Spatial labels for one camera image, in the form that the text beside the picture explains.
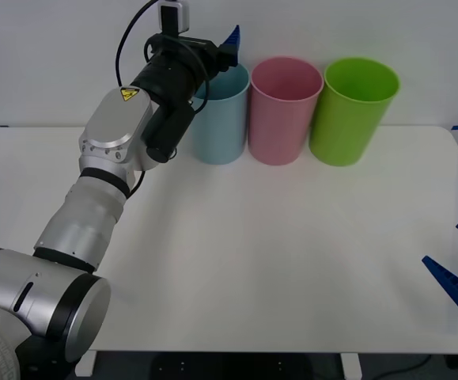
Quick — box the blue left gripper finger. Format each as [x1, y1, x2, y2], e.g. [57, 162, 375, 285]
[218, 25, 241, 67]

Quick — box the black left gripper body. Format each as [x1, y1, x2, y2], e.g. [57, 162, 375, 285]
[172, 35, 230, 80]

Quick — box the pale blue plastic bin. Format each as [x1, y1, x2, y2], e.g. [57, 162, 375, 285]
[191, 63, 252, 166]

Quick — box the pink plastic bin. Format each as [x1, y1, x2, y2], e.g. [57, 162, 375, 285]
[250, 56, 325, 167]

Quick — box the white table leg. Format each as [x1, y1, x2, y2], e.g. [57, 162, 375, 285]
[74, 350, 97, 378]
[339, 351, 362, 380]

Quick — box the green plastic bin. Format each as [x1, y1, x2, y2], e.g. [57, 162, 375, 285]
[308, 57, 401, 168]

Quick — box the black floor cable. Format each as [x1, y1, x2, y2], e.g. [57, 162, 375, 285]
[370, 353, 433, 377]

